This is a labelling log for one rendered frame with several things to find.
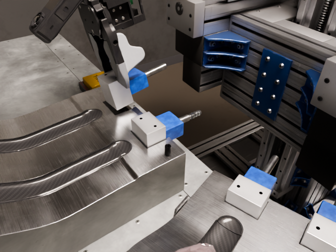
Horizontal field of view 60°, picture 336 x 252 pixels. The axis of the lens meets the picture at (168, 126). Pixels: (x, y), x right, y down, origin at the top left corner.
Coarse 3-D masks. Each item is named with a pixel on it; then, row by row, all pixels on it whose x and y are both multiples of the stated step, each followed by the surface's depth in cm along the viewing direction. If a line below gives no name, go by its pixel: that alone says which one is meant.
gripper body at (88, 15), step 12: (84, 0) 43; (96, 0) 42; (108, 0) 43; (120, 0) 44; (84, 12) 45; (96, 12) 42; (108, 12) 44; (120, 12) 46; (132, 12) 46; (84, 24) 48; (96, 24) 44; (120, 24) 46; (132, 24) 48
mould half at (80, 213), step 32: (96, 96) 58; (0, 128) 50; (32, 128) 51; (96, 128) 50; (128, 128) 50; (0, 160) 43; (32, 160) 45; (64, 160) 45; (128, 160) 44; (160, 160) 44; (64, 192) 40; (96, 192) 40; (128, 192) 42; (160, 192) 47; (0, 224) 33; (32, 224) 35; (64, 224) 37; (96, 224) 41
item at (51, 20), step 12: (60, 0) 41; (72, 0) 42; (48, 12) 41; (60, 12) 41; (72, 12) 42; (36, 24) 41; (48, 24) 41; (60, 24) 42; (36, 36) 42; (48, 36) 42
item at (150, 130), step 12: (132, 120) 47; (144, 120) 47; (156, 120) 47; (168, 120) 49; (180, 120) 49; (132, 132) 49; (144, 132) 45; (156, 132) 46; (168, 132) 48; (180, 132) 50; (144, 144) 47
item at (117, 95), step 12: (108, 72) 53; (132, 72) 54; (144, 72) 55; (156, 72) 56; (108, 84) 49; (120, 84) 51; (132, 84) 52; (144, 84) 54; (108, 96) 53; (120, 96) 52
